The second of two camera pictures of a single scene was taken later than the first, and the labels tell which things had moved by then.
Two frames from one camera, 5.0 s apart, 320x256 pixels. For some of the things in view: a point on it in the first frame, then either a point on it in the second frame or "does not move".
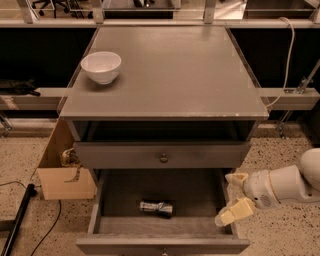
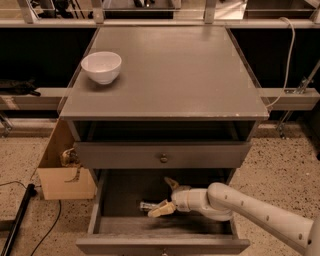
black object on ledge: [18, 87] does not move
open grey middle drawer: [161, 212] does not move
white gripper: [258, 188] → [180, 200]
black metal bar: [30, 192] does not move
